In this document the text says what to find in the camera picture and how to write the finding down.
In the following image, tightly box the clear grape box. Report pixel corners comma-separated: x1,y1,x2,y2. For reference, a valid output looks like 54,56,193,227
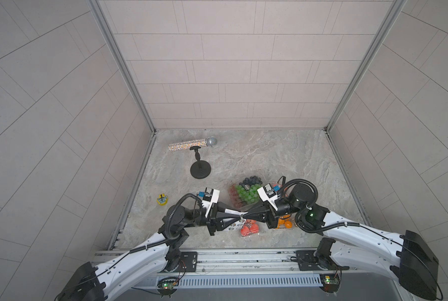
228,175,263,209

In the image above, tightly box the white sticker sheet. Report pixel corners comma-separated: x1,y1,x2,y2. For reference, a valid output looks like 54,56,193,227
223,208,245,232

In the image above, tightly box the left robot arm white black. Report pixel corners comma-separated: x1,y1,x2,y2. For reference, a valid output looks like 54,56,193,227
55,190,244,300

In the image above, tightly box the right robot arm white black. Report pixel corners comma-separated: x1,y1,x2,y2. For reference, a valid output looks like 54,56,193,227
242,179,443,300

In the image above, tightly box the glitter microphone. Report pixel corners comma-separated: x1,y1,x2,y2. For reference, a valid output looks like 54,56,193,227
169,137,218,152

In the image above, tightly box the yellow round toy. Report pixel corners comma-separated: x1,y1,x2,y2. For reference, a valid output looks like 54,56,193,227
156,194,168,206

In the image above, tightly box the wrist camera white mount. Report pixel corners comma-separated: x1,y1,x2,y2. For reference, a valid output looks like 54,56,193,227
257,183,279,211
197,188,220,218

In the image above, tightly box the black microphone stand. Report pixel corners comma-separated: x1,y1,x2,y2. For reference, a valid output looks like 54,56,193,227
190,145,211,179

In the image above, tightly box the clear orange fruit box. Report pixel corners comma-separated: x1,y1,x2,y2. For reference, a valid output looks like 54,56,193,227
277,214,293,230

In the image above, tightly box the right circuit board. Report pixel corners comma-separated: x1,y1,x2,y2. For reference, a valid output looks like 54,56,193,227
319,275,341,293

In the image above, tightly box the clear red fruit box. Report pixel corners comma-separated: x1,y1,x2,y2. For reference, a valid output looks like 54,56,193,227
240,219,260,237

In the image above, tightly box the left circuit board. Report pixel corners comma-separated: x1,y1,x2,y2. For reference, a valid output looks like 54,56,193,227
157,277,179,297

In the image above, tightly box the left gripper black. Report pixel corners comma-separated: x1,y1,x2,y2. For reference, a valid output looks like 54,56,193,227
182,201,237,239

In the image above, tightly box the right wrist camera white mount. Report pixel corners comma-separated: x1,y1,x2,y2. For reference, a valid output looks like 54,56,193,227
257,183,279,211

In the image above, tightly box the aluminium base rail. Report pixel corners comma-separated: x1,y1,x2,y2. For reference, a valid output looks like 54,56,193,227
91,246,398,290

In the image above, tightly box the circuit board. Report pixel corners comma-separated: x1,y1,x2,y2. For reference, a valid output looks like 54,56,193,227
319,275,341,293
157,277,179,297

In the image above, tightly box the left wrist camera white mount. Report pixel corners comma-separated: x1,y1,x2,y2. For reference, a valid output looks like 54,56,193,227
197,188,220,218

